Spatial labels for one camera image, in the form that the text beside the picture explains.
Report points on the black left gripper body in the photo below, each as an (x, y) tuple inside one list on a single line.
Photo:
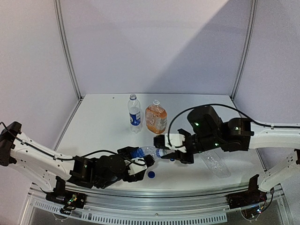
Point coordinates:
[(124, 150)]

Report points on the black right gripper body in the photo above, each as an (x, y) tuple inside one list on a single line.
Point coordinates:
[(188, 160)]

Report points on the blue Pepsi bottle cap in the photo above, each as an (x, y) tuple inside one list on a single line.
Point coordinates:
[(151, 174)]

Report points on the blue label crushed water bottle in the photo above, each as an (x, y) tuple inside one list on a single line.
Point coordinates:
[(147, 150)]

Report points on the orange label crushed bottle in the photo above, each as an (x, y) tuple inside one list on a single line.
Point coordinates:
[(156, 117)]

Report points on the Pepsi bottle blue label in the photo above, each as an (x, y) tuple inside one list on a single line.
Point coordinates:
[(134, 109)]

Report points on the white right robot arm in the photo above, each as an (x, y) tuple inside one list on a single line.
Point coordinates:
[(238, 134)]

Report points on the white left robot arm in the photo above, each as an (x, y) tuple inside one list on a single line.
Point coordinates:
[(45, 167)]

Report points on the clear unlabelled plastic bottle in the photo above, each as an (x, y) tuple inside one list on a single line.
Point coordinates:
[(215, 164)]

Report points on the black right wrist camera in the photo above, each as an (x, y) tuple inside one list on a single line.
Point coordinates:
[(172, 141)]

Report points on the aluminium table front rail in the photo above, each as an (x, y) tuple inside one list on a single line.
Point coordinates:
[(133, 206)]

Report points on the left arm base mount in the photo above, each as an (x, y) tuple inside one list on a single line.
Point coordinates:
[(69, 200)]

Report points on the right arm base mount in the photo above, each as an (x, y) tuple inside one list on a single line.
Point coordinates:
[(251, 202)]

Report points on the right aluminium corner post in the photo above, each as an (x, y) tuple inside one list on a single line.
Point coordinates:
[(245, 50)]

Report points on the aluminium corner post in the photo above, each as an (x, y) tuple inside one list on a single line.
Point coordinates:
[(245, 50), (65, 48)]

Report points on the left aluminium corner post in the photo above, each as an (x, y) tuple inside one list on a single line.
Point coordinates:
[(65, 48)]

